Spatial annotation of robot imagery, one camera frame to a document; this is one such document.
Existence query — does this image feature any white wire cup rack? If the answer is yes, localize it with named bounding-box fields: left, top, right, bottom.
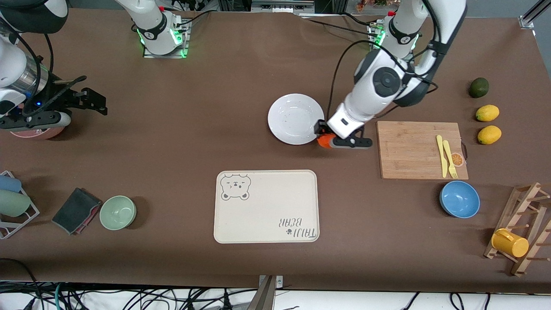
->
left=0, top=170, right=40, bottom=240

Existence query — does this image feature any yellow lemon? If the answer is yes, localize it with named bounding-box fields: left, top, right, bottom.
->
left=477, top=125, right=502, bottom=145
left=475, top=105, right=500, bottom=122

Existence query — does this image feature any dark grey folded cloth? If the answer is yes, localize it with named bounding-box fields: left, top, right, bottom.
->
left=52, top=187, right=102, bottom=236

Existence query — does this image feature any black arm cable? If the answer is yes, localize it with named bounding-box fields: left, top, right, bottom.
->
left=9, top=30, right=56, bottom=117
left=328, top=0, right=444, bottom=125

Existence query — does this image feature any black looped floor cable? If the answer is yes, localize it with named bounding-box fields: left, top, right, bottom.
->
left=0, top=257, right=43, bottom=310

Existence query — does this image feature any wooden mug rack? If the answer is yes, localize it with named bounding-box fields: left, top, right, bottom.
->
left=483, top=182, right=551, bottom=277

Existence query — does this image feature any yellow plastic knife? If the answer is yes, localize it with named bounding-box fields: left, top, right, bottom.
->
left=436, top=135, right=449, bottom=178

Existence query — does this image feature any dark green avocado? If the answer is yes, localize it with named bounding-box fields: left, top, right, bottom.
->
left=468, top=77, right=490, bottom=99

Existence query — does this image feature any yellow mug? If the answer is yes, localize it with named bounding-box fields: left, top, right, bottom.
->
left=491, top=228, right=529, bottom=258

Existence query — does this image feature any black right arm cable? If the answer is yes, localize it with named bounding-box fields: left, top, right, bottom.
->
left=9, top=30, right=56, bottom=117

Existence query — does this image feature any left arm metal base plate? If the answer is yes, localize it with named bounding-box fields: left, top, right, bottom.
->
left=369, top=22, right=416, bottom=64

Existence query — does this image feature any pale green cup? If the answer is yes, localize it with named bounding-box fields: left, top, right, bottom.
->
left=0, top=189, right=31, bottom=217

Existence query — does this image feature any white round plate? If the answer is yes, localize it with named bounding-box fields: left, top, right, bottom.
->
left=267, top=93, right=325, bottom=146

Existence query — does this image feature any yellow plastic fork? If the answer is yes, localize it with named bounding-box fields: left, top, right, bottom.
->
left=443, top=140, right=458, bottom=179

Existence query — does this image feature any black base power cable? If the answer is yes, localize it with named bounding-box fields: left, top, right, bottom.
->
left=300, top=12, right=379, bottom=36
left=174, top=9, right=212, bottom=27

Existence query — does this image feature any pink bowl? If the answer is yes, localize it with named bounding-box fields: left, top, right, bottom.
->
left=9, top=125, right=66, bottom=140

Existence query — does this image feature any cream bear print tray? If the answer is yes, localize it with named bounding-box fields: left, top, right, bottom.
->
left=214, top=170, right=320, bottom=245

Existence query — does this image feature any wooden cutting board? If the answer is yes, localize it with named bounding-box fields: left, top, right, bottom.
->
left=377, top=121, right=469, bottom=180

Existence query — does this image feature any light green bowl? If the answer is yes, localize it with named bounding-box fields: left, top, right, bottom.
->
left=99, top=195, right=137, bottom=231

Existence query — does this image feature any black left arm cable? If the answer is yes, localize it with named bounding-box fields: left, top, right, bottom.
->
left=328, top=0, right=444, bottom=125

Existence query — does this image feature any blue cup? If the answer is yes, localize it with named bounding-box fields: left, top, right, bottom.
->
left=0, top=174, right=22, bottom=193

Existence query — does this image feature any blue bowl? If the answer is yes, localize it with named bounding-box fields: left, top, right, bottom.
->
left=439, top=180, right=481, bottom=219

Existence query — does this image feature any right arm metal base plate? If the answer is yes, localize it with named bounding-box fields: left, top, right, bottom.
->
left=142, top=19, right=190, bottom=59

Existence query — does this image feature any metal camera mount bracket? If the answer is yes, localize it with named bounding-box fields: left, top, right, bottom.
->
left=254, top=275, right=284, bottom=310

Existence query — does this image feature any aluminium table rail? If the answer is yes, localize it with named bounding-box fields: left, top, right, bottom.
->
left=519, top=0, right=551, bottom=30

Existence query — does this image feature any pink folded cloth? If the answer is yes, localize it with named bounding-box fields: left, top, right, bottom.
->
left=73, top=202, right=103, bottom=236

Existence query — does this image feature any metal frame structure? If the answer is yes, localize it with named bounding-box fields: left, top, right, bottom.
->
left=217, top=0, right=341, bottom=16

